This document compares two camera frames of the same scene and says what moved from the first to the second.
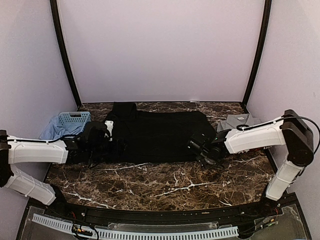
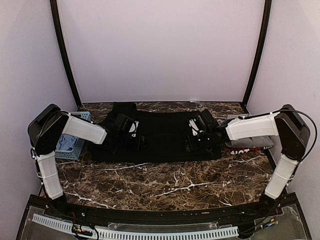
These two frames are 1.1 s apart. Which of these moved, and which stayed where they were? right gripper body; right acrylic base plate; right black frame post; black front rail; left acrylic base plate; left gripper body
Moved: left gripper body; right gripper body
Stayed: left acrylic base plate; black front rail; right acrylic base plate; right black frame post
